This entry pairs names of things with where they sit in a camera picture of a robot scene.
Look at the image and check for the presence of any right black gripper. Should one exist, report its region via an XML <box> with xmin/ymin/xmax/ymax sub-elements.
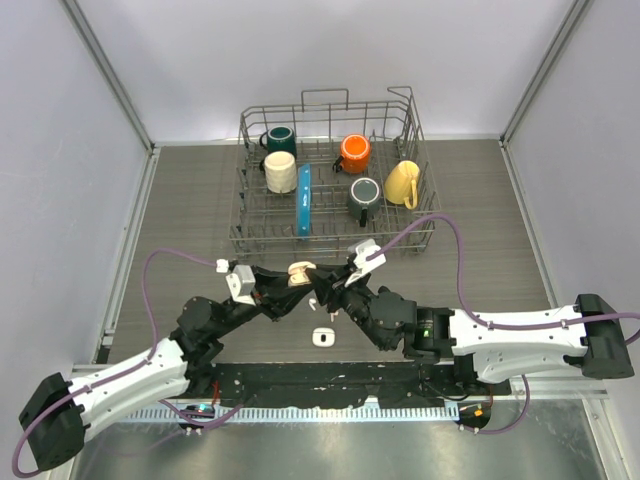
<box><xmin>306</xmin><ymin>264</ymin><xmax>389</xmax><ymax>352</ymax></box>

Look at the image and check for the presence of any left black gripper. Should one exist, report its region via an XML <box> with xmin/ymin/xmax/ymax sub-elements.
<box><xmin>212</xmin><ymin>264</ymin><xmax>311</xmax><ymax>338</ymax></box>

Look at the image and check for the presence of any beige charging case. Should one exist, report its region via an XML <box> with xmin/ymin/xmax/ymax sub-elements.
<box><xmin>287</xmin><ymin>261</ymin><xmax>317</xmax><ymax>287</ymax></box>

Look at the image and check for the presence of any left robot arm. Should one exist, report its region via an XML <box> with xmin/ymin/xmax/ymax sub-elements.
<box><xmin>12</xmin><ymin>262</ymin><xmax>317</xmax><ymax>478</ymax></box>

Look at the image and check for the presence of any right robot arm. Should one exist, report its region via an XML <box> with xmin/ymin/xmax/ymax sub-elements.
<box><xmin>305</xmin><ymin>267</ymin><xmax>634</xmax><ymax>395</ymax></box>

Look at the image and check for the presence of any white charging case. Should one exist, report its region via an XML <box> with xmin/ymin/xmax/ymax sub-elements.
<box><xmin>311</xmin><ymin>327</ymin><xmax>336</xmax><ymax>348</ymax></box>

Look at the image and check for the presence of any grey mug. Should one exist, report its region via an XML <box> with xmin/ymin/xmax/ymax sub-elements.
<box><xmin>347</xmin><ymin>177</ymin><xmax>382</xmax><ymax>228</ymax></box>

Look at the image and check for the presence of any blue plate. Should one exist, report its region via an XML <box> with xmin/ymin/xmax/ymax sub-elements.
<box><xmin>296</xmin><ymin>164</ymin><xmax>312</xmax><ymax>237</ymax></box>

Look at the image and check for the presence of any cream textured mug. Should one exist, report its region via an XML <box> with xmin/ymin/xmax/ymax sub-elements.
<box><xmin>262</xmin><ymin>151</ymin><xmax>297</xmax><ymax>194</ymax></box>

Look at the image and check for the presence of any yellow mug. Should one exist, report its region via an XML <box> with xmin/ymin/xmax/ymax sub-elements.
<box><xmin>383</xmin><ymin>160</ymin><xmax>420</xmax><ymax>210</ymax></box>

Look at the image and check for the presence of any orange mug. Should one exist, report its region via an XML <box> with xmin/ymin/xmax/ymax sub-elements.
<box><xmin>332</xmin><ymin>134</ymin><xmax>371</xmax><ymax>174</ymax></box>

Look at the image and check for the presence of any dark green mug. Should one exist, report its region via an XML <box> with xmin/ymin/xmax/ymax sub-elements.
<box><xmin>259</xmin><ymin>125</ymin><xmax>297</xmax><ymax>157</ymax></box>

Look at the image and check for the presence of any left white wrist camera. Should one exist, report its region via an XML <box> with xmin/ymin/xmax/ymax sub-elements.
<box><xmin>215</xmin><ymin>259</ymin><xmax>256</xmax><ymax>306</ymax></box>

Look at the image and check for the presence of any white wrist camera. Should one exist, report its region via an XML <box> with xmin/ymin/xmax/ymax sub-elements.
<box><xmin>345</xmin><ymin>238</ymin><xmax>386</xmax><ymax>287</ymax></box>
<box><xmin>215</xmin><ymin>259</ymin><xmax>256</xmax><ymax>306</ymax></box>

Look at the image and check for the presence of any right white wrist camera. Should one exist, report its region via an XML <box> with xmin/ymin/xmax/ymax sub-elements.
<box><xmin>345</xmin><ymin>238</ymin><xmax>386</xmax><ymax>287</ymax></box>

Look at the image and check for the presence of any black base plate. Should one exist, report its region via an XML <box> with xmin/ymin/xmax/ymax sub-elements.
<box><xmin>185</xmin><ymin>361</ymin><xmax>512</xmax><ymax>409</ymax></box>

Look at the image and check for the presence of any grey wire dish rack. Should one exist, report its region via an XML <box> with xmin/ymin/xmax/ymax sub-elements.
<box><xmin>229</xmin><ymin>86</ymin><xmax>440</xmax><ymax>259</ymax></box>

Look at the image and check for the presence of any white slotted cable duct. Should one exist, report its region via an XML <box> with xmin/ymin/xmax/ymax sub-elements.
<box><xmin>119</xmin><ymin>402</ymin><xmax>459</xmax><ymax>424</ymax></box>

